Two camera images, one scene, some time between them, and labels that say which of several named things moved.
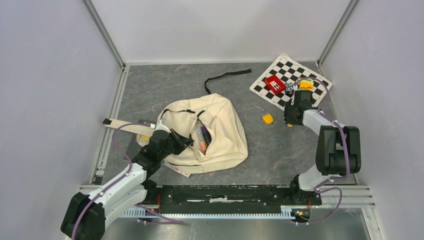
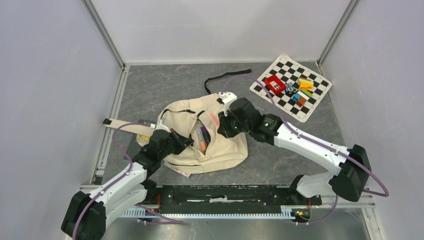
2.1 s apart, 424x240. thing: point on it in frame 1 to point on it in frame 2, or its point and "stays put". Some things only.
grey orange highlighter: (201, 139) stays put
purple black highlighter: (206, 134) stays put
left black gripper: (182, 142) stays put
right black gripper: (288, 106) to (224, 128)
